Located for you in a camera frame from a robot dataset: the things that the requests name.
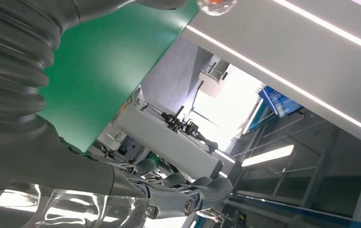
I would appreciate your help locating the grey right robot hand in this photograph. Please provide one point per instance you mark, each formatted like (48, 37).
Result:
(57, 170)

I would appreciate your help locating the green table mat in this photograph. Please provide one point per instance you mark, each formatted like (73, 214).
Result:
(105, 63)

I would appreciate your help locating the ceiling light bar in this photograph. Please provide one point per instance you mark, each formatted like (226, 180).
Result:
(267, 155)

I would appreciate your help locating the blue wall sign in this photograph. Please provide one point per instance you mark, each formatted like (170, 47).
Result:
(278, 101)

